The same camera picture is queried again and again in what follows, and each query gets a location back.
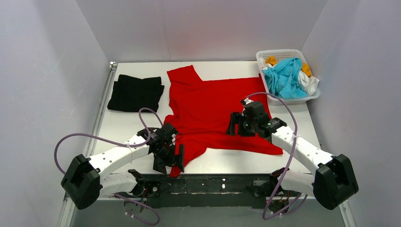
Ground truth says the white t-shirt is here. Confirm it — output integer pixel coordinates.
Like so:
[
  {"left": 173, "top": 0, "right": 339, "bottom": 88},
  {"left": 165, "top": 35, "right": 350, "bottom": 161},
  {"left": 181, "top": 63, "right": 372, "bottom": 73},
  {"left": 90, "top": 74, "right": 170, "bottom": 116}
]
[{"left": 259, "top": 58, "right": 319, "bottom": 96}]

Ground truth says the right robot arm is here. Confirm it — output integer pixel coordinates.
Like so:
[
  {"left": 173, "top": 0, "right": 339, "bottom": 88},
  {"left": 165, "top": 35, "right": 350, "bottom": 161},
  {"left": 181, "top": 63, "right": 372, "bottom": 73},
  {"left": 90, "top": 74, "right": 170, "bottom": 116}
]
[{"left": 227, "top": 99, "right": 359, "bottom": 210}]

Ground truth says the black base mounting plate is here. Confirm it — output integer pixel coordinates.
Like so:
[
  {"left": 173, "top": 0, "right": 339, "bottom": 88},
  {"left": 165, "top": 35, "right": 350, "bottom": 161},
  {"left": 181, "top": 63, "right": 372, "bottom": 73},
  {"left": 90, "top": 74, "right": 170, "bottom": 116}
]
[{"left": 114, "top": 174, "right": 301, "bottom": 210}]

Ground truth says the orange t-shirt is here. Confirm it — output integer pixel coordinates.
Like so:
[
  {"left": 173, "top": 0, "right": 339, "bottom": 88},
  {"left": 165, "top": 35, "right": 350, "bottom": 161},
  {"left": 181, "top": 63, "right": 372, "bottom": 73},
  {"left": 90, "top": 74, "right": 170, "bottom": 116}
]
[{"left": 262, "top": 56, "right": 312, "bottom": 78}]

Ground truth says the aluminium frame rail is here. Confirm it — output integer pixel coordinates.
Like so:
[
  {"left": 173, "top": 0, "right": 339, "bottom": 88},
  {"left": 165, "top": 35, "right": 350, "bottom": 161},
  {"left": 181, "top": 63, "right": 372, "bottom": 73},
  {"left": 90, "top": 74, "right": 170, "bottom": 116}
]
[{"left": 58, "top": 62, "right": 356, "bottom": 227}]

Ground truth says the red t-shirt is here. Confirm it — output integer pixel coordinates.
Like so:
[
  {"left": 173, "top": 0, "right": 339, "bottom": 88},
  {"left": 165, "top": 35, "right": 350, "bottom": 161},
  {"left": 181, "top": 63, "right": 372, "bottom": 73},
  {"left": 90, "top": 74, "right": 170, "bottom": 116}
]
[{"left": 164, "top": 65, "right": 283, "bottom": 166}]

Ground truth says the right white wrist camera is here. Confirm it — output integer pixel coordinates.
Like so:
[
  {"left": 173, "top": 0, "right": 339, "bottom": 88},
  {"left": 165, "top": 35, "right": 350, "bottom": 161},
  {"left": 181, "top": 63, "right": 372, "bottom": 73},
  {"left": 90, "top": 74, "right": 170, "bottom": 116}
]
[{"left": 240, "top": 98, "right": 253, "bottom": 106}]

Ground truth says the light blue t-shirt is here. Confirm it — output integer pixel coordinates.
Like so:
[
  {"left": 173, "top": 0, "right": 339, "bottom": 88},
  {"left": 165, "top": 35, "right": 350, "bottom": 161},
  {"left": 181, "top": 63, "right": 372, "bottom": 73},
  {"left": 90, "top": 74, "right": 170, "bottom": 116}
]
[{"left": 262, "top": 58, "right": 308, "bottom": 99}]

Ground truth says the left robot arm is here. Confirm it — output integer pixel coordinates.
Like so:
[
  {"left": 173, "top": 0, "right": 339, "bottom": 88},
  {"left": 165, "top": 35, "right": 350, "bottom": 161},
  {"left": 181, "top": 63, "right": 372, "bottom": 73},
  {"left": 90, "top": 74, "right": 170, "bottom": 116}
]
[{"left": 61, "top": 123, "right": 184, "bottom": 210}]

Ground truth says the folded black t-shirt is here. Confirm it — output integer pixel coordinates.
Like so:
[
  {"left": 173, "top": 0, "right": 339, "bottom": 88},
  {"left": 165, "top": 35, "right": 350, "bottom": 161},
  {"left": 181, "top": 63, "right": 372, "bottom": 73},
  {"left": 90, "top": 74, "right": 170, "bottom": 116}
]
[{"left": 107, "top": 74, "right": 165, "bottom": 113}]

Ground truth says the white plastic laundry basket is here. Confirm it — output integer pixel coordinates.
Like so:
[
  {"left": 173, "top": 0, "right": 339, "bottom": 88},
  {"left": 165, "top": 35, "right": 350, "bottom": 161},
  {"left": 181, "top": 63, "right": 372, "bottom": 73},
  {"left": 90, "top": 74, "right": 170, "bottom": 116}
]
[{"left": 256, "top": 49, "right": 320, "bottom": 105}]

